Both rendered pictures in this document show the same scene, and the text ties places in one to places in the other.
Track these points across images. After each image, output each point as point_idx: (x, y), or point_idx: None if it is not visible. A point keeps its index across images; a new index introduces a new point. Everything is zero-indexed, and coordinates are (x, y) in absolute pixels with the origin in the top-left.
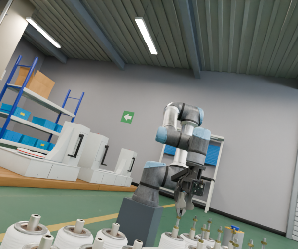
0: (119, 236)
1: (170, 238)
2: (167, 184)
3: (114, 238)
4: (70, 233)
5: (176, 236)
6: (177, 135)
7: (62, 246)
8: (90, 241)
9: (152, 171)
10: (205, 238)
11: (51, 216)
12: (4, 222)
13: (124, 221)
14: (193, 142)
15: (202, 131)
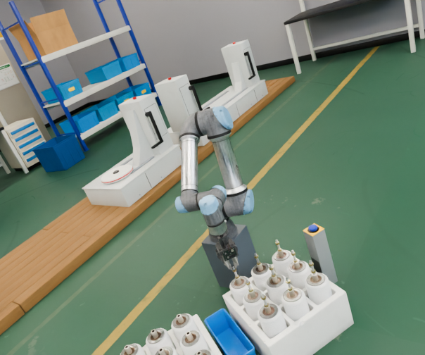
0: (184, 322)
1: (233, 289)
2: (230, 215)
3: (180, 327)
4: (150, 343)
5: (240, 282)
6: (194, 203)
7: (151, 350)
8: (165, 340)
9: None
10: (280, 256)
11: (169, 253)
12: (136, 289)
13: (213, 260)
14: (204, 218)
15: (204, 208)
